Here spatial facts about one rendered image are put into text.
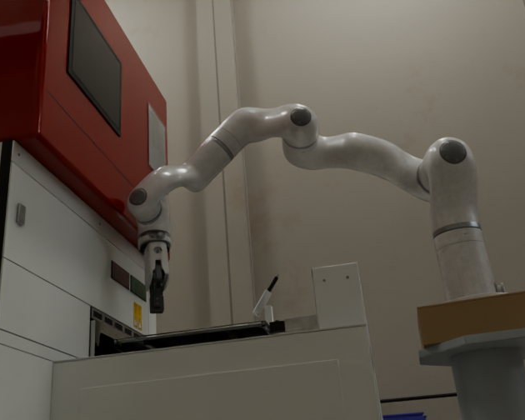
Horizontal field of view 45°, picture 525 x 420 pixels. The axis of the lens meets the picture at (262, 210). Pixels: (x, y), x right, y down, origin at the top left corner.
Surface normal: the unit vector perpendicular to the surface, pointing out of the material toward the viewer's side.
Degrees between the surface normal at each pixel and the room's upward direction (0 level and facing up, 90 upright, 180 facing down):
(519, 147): 90
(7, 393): 90
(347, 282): 90
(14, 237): 90
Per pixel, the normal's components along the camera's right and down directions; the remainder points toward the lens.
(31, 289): 0.98, -0.15
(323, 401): -0.18, -0.38
